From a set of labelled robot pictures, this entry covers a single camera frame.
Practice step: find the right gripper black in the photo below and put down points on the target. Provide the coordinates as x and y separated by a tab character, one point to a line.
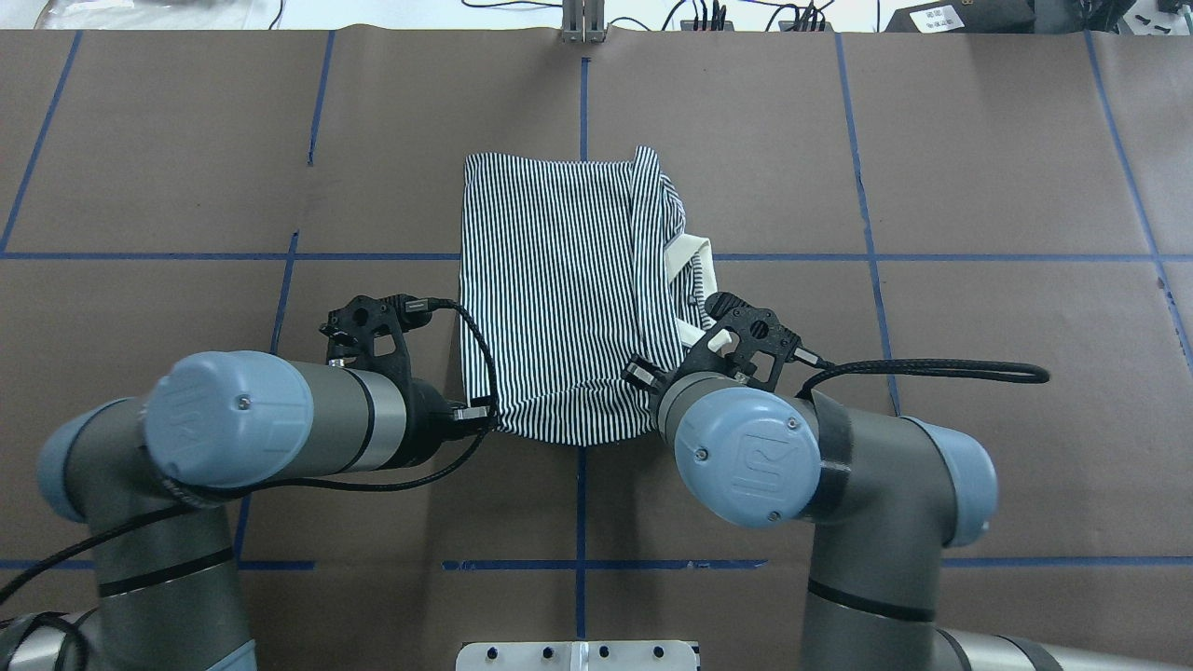
640	372

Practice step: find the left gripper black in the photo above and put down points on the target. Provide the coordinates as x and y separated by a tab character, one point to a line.
427	424

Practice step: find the striped polo shirt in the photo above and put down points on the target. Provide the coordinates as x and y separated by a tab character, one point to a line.
570	269

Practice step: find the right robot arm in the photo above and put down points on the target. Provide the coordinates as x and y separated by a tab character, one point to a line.
886	496

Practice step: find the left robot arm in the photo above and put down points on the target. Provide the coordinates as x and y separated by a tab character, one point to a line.
151	477

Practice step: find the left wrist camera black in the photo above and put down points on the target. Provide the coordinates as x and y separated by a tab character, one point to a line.
369	333

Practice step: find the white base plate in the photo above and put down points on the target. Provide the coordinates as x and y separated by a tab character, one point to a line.
647	654

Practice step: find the aluminium frame post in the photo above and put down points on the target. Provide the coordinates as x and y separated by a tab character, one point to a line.
583	22

